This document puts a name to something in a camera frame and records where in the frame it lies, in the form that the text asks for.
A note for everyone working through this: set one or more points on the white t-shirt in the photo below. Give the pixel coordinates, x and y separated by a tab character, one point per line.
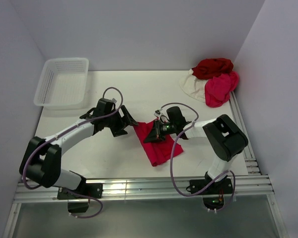
193	87

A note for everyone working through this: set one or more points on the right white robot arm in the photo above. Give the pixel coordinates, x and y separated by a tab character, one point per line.
225	137

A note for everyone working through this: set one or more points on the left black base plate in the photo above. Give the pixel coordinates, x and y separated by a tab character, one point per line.
93	190

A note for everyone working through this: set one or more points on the aluminium mounting rail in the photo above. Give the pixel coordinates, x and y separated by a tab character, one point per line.
141	189

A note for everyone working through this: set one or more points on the dark red t-shirt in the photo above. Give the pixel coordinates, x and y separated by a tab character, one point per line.
209	68

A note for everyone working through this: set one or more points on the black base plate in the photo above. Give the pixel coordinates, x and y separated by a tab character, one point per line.
93	190
223	187

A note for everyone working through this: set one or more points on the white plastic mesh basket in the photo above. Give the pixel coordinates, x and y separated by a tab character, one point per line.
62	84

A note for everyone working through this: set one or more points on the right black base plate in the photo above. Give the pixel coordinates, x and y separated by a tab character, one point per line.
223	187

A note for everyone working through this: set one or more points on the pink t-shirt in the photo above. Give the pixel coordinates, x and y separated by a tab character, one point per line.
218	89

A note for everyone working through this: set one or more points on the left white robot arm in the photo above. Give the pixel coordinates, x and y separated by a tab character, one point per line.
42	159

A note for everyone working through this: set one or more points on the bright red t-shirt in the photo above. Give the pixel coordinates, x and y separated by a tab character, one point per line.
157	153

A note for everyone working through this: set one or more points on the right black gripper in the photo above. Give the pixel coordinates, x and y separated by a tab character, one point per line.
153	136

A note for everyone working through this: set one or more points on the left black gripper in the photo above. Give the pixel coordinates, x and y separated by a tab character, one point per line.
123	121

